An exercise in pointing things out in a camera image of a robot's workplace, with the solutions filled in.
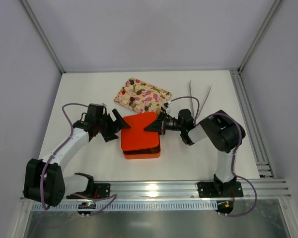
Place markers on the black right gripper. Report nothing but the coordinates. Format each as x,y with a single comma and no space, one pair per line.
162,123

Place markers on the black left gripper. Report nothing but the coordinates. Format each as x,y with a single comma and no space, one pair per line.
109,129

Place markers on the orange box lid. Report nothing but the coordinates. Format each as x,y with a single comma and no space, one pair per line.
135,137

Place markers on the orange chocolate box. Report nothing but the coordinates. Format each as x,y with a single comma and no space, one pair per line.
148,153

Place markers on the metal tongs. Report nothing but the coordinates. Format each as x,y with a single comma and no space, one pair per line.
195,105

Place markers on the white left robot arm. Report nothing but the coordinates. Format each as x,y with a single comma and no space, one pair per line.
44,180

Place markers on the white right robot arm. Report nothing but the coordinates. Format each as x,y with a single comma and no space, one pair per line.
225,134

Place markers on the floral tray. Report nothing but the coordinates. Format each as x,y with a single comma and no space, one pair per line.
141,97

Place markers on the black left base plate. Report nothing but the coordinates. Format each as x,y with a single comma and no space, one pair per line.
96,191

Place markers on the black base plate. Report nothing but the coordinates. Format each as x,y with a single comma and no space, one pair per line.
218,189
96,191

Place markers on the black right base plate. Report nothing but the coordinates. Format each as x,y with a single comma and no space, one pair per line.
218,189

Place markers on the aluminium table rail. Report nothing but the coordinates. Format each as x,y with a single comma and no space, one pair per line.
185,189

